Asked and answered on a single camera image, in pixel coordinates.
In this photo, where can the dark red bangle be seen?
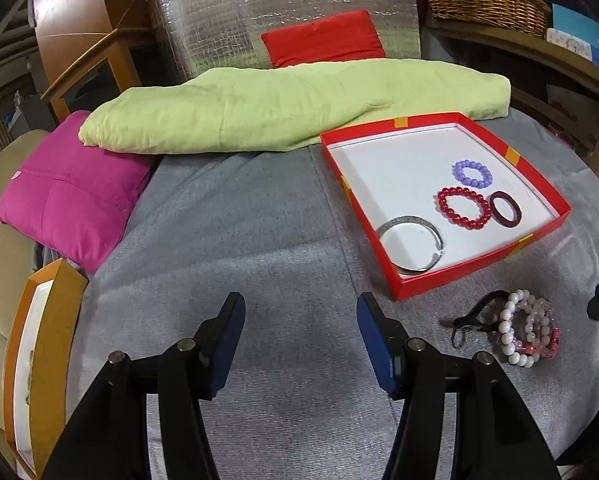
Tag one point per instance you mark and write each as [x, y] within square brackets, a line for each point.
[504, 208]

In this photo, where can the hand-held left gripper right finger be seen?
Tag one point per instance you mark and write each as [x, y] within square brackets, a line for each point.
[379, 347]

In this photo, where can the silver insulated bag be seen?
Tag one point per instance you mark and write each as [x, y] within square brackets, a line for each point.
[279, 15]

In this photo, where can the wooden shelf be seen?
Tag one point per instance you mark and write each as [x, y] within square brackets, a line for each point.
[544, 70]

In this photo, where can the orange box lid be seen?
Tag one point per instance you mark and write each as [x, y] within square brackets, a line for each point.
[39, 360]

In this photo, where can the wooden chair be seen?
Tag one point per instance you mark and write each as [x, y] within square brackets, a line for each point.
[79, 30]

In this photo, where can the silver bangle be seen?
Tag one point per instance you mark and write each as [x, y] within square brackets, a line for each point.
[413, 244]

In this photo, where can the green folded blanket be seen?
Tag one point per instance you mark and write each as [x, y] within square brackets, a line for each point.
[279, 105]

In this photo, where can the grey blanket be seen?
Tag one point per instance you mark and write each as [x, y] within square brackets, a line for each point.
[299, 270]

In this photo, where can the red cardboard box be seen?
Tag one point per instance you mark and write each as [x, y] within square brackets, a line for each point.
[444, 200]

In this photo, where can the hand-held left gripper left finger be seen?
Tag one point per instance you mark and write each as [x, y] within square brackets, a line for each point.
[223, 347]

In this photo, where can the magenta cushion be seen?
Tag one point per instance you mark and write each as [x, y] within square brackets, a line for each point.
[74, 195]

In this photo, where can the red cushion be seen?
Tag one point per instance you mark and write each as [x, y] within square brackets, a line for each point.
[324, 39]

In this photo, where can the blue book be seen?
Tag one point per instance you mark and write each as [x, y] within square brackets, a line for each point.
[587, 35]

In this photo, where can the beige sofa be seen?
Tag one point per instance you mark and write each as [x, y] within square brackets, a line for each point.
[1, 260]

